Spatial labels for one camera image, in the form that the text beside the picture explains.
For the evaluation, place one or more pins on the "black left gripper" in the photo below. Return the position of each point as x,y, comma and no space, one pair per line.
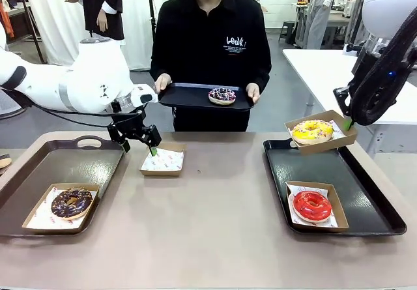
128,124

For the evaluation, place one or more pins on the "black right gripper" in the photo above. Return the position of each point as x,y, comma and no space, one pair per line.
387,84

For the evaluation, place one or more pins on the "brown cardboard food box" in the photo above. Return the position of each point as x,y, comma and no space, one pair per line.
339,205
325,148
52,231
161,173

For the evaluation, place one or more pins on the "yellow sprinkled donut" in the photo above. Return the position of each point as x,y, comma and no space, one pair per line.
303,133

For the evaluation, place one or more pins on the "black serving tray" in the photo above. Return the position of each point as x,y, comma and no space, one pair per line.
182,96

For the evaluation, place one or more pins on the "purple white striped donut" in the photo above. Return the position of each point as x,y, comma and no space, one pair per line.
215,98

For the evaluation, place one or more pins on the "chocolate donut with sprinkles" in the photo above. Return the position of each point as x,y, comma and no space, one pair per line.
58,208

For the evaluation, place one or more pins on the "red glazed donut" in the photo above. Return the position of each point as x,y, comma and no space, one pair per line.
301,208

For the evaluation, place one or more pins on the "person's right forearm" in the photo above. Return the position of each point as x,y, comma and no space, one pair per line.
158,62

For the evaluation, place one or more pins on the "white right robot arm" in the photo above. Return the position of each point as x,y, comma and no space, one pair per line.
387,9

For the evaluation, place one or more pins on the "person's left forearm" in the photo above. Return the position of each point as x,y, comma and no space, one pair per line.
263,65

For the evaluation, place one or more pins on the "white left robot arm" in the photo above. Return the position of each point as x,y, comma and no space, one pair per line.
91,81

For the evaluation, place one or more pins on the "person's right hand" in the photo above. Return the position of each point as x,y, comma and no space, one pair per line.
162,82

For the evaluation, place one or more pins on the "person's left hand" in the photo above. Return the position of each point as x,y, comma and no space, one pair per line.
253,90

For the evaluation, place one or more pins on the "white table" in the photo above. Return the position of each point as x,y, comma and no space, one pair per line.
312,71

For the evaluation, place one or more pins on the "background work table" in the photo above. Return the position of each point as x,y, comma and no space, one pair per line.
335,19

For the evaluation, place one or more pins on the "black stool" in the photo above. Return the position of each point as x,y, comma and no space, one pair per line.
288,24

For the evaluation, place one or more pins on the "black stand pole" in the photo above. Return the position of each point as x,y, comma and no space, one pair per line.
151,9

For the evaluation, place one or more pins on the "person in black shirt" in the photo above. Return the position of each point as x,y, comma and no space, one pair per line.
211,26

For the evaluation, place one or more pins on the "white curtain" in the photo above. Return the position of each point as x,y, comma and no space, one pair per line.
55,26

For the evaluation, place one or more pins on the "orange garment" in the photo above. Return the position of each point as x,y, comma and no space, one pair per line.
5,21

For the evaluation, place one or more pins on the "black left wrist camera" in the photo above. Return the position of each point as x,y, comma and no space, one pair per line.
115,106

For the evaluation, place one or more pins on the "black clothes rack frame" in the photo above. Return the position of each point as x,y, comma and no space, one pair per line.
33,26

